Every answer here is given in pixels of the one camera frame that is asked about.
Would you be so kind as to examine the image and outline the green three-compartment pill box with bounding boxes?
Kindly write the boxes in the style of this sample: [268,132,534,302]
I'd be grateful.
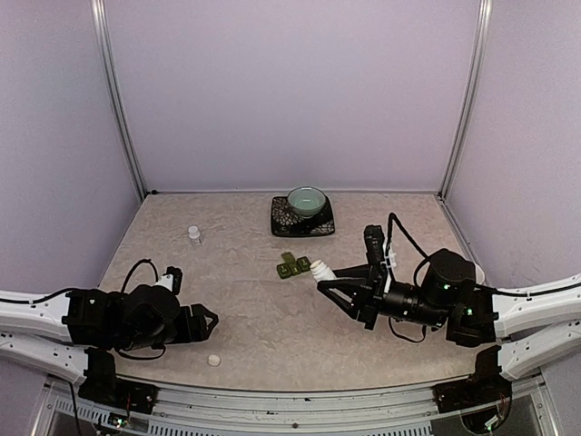
[276,252,311,280]

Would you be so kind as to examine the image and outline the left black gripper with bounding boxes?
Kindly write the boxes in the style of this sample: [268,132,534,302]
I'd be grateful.
[118,303,219,352]

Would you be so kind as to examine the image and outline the white bottle cap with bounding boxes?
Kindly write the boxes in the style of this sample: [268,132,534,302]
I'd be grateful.
[207,354,222,367]

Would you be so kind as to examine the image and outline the white pill bottle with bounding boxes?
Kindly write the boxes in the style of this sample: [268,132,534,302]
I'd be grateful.
[310,260,337,282]
[188,225,202,246]

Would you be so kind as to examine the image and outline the front aluminium rail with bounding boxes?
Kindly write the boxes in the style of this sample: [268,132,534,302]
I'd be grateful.
[35,358,559,436]

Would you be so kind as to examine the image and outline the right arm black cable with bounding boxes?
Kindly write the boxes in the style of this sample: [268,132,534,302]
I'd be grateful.
[387,212,432,282]

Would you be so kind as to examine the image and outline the celadon green bowl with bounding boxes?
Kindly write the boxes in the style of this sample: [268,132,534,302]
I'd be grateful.
[287,186,327,218]

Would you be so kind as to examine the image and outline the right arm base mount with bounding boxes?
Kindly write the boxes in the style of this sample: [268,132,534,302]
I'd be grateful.
[432,345,512,413]

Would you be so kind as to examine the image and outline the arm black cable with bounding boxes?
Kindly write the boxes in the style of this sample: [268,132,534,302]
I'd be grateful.
[120,258,160,294]
[387,212,432,282]

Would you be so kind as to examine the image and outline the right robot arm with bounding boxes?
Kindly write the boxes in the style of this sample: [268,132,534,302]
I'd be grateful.
[310,249,580,403]

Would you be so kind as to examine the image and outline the left aluminium frame post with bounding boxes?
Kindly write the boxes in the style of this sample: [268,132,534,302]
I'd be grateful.
[90,0,148,203]

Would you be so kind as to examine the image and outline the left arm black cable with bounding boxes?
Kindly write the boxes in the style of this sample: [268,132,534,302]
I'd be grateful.
[120,258,160,294]

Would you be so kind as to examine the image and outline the right aluminium frame post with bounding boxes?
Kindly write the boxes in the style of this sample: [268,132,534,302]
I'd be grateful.
[438,0,494,203]

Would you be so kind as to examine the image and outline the black floral square plate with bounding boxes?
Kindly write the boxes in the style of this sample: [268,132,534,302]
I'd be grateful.
[270,196,335,238]

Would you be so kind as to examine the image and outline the light blue mug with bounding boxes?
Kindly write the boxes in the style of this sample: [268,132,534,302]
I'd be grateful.
[474,263,486,284]

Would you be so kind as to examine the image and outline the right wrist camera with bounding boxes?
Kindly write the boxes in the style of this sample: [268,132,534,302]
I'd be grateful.
[363,224,387,267]

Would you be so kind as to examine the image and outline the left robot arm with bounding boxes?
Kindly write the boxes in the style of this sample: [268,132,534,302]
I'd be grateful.
[1,275,219,404]

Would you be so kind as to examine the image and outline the aluminium frame post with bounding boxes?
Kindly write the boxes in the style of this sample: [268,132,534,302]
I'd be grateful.
[90,0,148,203]
[438,0,494,203]

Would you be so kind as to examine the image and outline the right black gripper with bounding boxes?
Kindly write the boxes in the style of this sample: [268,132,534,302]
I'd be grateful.
[319,263,450,331]

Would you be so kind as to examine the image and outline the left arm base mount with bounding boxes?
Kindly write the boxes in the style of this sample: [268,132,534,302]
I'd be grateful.
[78,348,159,415]

